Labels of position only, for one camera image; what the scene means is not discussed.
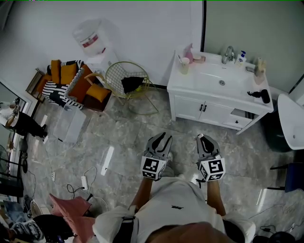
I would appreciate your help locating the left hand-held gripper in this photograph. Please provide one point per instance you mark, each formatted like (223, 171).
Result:
(153, 167)

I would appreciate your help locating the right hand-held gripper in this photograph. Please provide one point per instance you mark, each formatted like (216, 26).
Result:
(212, 167)

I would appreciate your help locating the beige cup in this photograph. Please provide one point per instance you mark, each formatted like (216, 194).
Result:
(184, 67)

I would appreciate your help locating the white toothbrush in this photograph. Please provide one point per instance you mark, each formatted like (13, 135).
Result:
(180, 59)

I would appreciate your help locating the person's right forearm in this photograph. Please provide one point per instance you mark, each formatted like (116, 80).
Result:
(215, 197)

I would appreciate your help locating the person's left forearm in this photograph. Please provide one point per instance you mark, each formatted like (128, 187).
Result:
(142, 192)

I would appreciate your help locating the person's white shoe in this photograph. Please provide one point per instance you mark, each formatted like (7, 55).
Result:
(170, 156)

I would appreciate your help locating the white sink cabinet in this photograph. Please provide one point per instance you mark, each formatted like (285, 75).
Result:
(211, 95)

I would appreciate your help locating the person's white shirt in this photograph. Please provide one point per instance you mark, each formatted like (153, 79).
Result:
(175, 206)

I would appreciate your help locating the dark green bin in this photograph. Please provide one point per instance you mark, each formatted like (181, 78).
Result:
(273, 135)

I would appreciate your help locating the black cloth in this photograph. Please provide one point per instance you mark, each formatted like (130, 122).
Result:
(131, 84)

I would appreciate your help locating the small black figurine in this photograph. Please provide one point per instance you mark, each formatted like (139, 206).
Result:
(254, 94)

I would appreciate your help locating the yellow cushion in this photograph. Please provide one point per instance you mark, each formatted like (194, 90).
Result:
(97, 92)

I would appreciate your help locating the white power strip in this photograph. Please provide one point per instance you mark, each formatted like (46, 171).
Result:
(53, 176)
(84, 182)

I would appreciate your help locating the small metal dish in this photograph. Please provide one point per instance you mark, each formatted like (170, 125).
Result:
(249, 69)

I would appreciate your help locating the clear plastic box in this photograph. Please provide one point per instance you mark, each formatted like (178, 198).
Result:
(70, 124)

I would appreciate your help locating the white pump bottle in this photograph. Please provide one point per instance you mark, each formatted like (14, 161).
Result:
(240, 60)

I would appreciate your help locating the blue stool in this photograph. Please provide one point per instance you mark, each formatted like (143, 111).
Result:
(294, 176)

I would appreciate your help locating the pink spray bottle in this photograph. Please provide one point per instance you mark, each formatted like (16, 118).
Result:
(189, 54)

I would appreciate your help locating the chrome faucet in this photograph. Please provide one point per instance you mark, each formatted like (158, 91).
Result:
(228, 55)

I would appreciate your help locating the orange striped armchair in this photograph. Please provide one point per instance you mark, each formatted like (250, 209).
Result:
(78, 87)

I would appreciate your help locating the white water dispenser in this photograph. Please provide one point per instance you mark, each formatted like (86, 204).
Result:
(104, 62)

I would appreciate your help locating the pink cloth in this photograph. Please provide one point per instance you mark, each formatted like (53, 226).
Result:
(71, 211)

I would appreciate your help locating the black bag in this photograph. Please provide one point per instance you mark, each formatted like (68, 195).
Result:
(52, 227)

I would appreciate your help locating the black side table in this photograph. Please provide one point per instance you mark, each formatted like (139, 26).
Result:
(12, 180)

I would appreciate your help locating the black standing fan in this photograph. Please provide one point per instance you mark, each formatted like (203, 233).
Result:
(2, 159)

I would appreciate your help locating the wooden frame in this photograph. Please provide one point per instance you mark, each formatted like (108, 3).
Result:
(32, 83)

